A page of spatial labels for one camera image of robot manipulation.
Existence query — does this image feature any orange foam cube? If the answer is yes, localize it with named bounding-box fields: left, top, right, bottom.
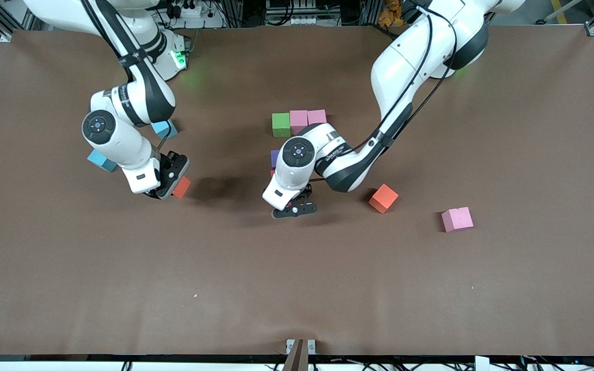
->
left=172, top=176, right=192, bottom=200
left=369, top=184, right=400, bottom=215

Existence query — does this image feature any green foam cube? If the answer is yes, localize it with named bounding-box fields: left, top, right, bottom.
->
left=272, top=113, right=292, bottom=138

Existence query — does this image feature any light blue foam cube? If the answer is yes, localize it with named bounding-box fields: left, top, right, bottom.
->
left=87, top=149, right=118, bottom=173
left=152, top=120, right=179, bottom=141

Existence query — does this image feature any white power strip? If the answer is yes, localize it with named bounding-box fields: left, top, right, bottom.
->
left=166, top=0, right=225, bottom=29

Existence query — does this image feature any white electronics box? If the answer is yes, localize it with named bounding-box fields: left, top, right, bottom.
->
left=265, top=0, right=319, bottom=26

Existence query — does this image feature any orange snack bag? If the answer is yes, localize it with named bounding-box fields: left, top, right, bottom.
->
left=378, top=0, right=406, bottom=27

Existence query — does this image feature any metal table edge bracket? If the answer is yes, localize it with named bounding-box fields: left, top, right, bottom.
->
left=285, top=338, right=317, bottom=356

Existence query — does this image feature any aluminium frame post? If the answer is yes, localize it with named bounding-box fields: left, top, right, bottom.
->
left=360, top=0, right=384, bottom=26
left=223, top=0, right=246, bottom=27

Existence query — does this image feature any brown strip under bracket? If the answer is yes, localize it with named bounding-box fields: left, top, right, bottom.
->
left=282, top=339, right=310, bottom=371

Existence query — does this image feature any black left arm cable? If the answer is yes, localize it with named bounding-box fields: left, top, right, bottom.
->
left=307, top=0, right=460, bottom=182

